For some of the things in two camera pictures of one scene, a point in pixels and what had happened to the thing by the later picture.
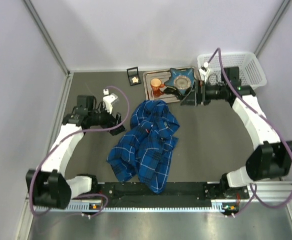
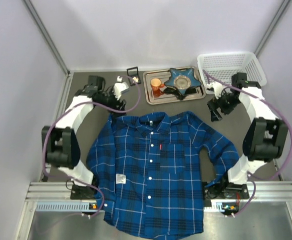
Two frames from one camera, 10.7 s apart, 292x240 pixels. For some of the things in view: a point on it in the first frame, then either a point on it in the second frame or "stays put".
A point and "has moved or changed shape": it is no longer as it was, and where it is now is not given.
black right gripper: x=199 y=92 → x=218 y=105
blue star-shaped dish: x=183 y=80 stays put
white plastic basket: x=250 y=71 stays put
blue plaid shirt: x=144 y=150 has moved or changed shape
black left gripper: x=113 y=121 → x=116 y=103
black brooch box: x=133 y=76 stays put
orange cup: x=156 y=84 stays put
